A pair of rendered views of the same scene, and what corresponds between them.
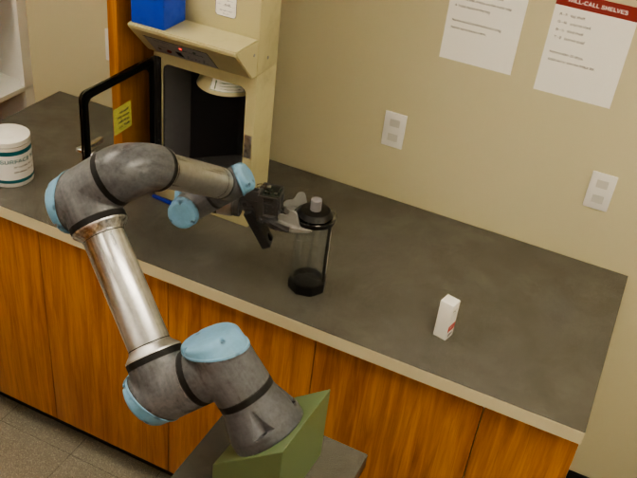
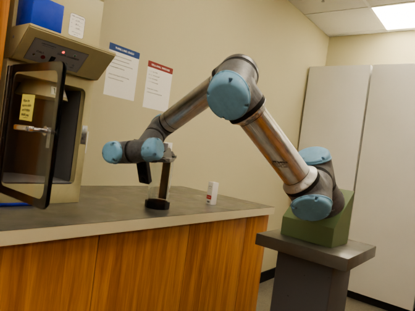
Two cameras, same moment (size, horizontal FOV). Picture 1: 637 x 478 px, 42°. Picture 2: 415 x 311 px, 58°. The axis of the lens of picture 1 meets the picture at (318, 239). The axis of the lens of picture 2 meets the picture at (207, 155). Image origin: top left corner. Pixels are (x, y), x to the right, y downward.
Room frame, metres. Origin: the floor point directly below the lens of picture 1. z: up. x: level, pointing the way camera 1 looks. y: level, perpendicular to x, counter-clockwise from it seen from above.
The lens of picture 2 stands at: (1.16, 1.45, 1.21)
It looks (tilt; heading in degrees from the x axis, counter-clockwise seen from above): 1 degrees down; 286
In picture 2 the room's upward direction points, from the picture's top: 8 degrees clockwise
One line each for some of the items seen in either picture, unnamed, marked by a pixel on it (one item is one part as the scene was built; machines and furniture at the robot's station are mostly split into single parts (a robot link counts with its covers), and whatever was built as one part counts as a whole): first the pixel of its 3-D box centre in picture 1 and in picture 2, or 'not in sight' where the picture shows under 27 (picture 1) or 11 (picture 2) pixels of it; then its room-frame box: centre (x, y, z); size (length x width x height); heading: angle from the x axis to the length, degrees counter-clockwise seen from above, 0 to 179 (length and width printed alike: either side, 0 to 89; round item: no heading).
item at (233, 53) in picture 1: (192, 49); (66, 55); (2.01, 0.38, 1.46); 0.32 x 0.12 x 0.10; 69
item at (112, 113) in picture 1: (120, 142); (27, 131); (1.97, 0.56, 1.19); 0.30 x 0.01 x 0.40; 158
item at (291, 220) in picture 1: (294, 220); (168, 155); (1.73, 0.07, 1.17); 0.09 x 0.03 x 0.06; 59
